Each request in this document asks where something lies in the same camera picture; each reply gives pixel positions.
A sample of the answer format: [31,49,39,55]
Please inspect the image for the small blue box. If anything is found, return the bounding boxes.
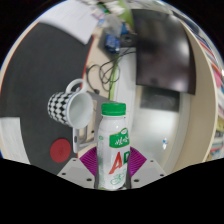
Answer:
[104,33,121,54]

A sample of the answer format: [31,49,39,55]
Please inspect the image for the folded white paper napkin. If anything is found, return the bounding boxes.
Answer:
[0,116,31,165]

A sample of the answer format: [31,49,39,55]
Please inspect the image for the white paper sheet with writing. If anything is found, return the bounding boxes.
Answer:
[39,0,101,46]

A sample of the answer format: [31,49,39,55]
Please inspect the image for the tangled black cables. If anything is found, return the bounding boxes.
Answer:
[86,46,138,96]

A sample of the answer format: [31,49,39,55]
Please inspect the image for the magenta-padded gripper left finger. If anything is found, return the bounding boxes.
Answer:
[57,146,100,190]

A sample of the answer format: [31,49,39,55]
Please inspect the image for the black desk mat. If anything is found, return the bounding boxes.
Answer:
[0,22,95,176]

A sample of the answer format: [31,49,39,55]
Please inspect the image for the clear plastic box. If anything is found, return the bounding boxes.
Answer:
[104,14,124,36]

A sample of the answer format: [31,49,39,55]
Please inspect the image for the black-and-white checkered mug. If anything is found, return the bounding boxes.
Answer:
[47,78,95,130]

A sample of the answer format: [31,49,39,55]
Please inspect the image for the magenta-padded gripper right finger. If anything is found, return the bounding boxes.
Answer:
[126,146,167,190]

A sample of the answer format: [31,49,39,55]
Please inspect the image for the flat round red coaster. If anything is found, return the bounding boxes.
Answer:
[49,138,72,164]

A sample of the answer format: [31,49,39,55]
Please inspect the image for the black computer monitor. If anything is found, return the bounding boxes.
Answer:
[131,8,197,96]

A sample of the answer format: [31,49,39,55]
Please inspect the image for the white green-capped drink bottle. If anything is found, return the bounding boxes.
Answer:
[96,102,132,191]

